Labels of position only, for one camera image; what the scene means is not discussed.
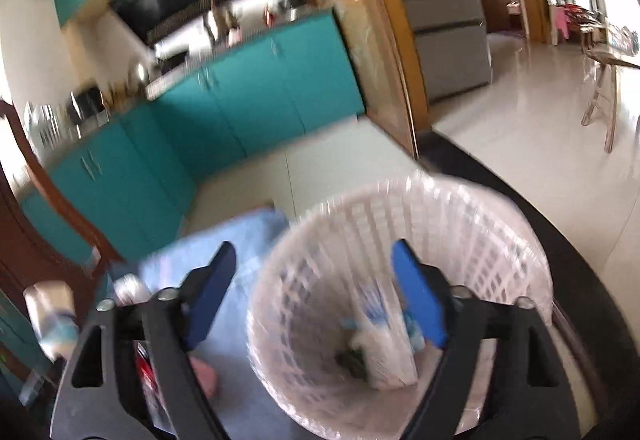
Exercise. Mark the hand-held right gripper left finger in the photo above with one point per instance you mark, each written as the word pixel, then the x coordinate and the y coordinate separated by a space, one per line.
pixel 210 290

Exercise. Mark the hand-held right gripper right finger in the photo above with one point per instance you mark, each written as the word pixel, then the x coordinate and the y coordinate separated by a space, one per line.
pixel 420 300

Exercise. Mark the white blue carton box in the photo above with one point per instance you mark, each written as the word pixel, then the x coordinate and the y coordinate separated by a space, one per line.
pixel 390 360

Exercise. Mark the plain pink plastic bag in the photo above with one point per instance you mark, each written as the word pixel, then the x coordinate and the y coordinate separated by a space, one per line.
pixel 205 375

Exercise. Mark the red packet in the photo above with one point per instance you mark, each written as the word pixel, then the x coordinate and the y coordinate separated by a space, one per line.
pixel 145 365

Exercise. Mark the white plastic basket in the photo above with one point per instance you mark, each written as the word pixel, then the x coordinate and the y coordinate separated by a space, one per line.
pixel 320 300

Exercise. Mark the white paper cup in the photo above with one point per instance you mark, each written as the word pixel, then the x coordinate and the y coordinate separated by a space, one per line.
pixel 47 300

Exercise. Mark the blue striped towel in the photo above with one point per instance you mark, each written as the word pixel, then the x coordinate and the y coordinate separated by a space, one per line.
pixel 235 315

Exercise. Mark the carved wooden chair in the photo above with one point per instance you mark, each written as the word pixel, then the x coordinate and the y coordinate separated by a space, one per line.
pixel 20 240

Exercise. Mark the teal kitchen base cabinets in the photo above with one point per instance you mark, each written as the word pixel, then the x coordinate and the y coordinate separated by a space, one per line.
pixel 260 94

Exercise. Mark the black air fryer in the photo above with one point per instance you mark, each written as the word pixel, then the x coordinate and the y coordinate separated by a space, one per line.
pixel 87 107

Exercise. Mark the steel pan lid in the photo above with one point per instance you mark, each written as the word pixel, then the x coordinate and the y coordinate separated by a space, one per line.
pixel 137 72

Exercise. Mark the dish rack with dishes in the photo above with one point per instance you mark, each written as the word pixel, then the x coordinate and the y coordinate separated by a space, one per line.
pixel 45 124

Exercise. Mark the steel stock pot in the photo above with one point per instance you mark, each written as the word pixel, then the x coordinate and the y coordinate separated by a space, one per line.
pixel 220 19

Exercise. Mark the grey refrigerator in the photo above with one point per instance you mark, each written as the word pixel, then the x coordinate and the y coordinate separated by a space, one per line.
pixel 440 19

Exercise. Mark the red canister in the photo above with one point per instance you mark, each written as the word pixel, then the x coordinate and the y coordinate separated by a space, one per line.
pixel 270 14

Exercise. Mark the wooden framed glass door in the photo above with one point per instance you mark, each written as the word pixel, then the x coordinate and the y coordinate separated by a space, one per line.
pixel 365 19

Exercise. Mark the black casserole pot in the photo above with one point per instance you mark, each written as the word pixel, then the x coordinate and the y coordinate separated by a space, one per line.
pixel 295 5

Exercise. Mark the wooden bench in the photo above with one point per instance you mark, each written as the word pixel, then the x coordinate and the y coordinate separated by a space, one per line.
pixel 607 64

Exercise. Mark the pink cloth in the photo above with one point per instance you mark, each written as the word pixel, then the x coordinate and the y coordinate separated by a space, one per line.
pixel 562 19

